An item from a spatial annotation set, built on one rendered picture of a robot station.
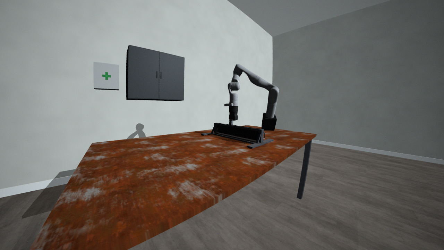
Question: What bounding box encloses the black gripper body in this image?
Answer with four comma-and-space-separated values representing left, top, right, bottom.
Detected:
224, 100, 238, 120

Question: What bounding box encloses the black patch panel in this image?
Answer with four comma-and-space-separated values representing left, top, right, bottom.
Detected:
201, 123, 274, 149

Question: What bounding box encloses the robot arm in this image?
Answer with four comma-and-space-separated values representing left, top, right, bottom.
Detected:
228, 64, 279, 118

